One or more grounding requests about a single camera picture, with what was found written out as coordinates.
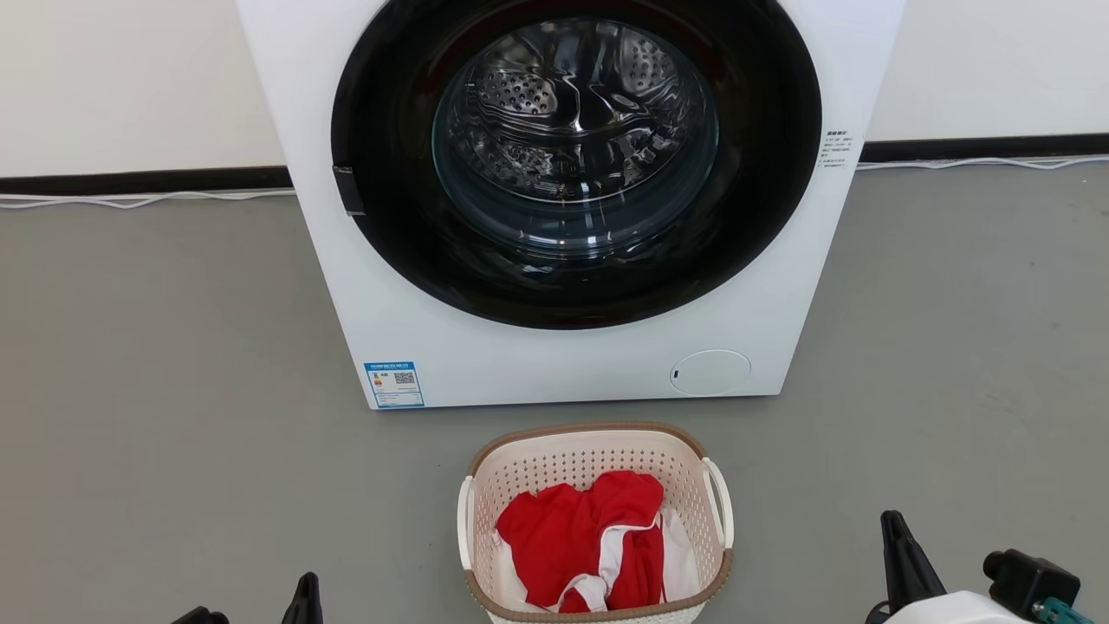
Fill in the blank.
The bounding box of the cream perforated plastic laundry basket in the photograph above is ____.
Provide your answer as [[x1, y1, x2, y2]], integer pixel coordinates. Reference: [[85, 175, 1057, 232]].
[[457, 422, 735, 624]]

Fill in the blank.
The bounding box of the round white filter cover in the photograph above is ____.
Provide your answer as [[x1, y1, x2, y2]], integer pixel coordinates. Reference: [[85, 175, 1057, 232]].
[[669, 349, 752, 398]]

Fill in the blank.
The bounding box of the white front-load washing machine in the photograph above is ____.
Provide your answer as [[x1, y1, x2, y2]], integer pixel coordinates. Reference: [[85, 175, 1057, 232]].
[[236, 0, 907, 410]]

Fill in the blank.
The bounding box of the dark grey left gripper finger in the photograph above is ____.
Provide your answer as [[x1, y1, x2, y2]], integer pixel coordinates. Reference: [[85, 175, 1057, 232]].
[[281, 572, 324, 624]]

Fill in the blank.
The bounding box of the black wall baseboard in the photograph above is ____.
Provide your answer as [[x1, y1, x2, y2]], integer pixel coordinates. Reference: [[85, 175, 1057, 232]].
[[0, 166, 293, 197], [860, 133, 1109, 163]]

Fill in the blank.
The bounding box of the small printed text sticker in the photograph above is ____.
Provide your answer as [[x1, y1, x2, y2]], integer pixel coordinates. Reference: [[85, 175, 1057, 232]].
[[819, 130, 859, 170]]

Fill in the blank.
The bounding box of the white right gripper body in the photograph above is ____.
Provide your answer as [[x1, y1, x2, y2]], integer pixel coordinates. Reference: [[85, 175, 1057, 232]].
[[866, 590, 1034, 624]]

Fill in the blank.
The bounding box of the red garment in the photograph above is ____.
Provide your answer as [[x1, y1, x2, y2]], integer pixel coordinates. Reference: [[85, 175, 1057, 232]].
[[496, 471, 666, 614]]

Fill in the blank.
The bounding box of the black washer door handle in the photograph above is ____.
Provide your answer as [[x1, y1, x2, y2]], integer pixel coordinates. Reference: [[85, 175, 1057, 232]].
[[333, 166, 366, 217]]

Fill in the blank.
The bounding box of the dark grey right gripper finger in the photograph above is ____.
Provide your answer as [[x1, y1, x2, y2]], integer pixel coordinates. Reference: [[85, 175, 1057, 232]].
[[879, 510, 948, 613]]

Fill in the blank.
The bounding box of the teal cable connector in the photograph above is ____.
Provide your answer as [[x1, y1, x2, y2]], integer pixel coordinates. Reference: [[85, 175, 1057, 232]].
[[1031, 597, 1095, 624]]

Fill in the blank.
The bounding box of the thin white floor cable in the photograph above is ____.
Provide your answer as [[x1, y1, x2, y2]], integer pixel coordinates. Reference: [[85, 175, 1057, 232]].
[[0, 188, 295, 210], [858, 155, 1109, 171]]

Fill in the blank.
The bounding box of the blue energy label sticker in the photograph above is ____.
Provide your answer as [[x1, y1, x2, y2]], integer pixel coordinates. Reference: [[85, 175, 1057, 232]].
[[364, 361, 425, 409]]

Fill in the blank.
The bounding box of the round black glass washer door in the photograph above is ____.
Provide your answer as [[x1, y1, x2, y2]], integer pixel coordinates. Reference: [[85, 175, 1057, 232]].
[[330, 0, 823, 330]]

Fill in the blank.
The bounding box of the white garment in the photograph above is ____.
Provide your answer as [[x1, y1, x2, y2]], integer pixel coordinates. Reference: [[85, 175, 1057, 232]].
[[492, 511, 701, 613]]

